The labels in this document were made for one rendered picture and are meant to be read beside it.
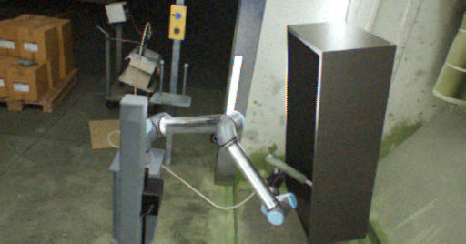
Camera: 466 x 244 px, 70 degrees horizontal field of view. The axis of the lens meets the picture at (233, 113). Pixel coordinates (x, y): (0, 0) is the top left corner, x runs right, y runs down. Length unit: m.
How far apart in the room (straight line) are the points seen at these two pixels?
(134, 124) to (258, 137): 2.28
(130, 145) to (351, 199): 1.51
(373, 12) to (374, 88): 1.18
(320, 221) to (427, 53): 1.69
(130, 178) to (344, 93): 1.14
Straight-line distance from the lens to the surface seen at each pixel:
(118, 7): 4.35
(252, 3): 2.60
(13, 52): 4.83
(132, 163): 0.80
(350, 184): 1.98
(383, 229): 3.00
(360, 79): 1.68
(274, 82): 2.77
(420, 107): 3.29
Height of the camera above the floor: 1.94
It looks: 24 degrees down
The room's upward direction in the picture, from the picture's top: 9 degrees clockwise
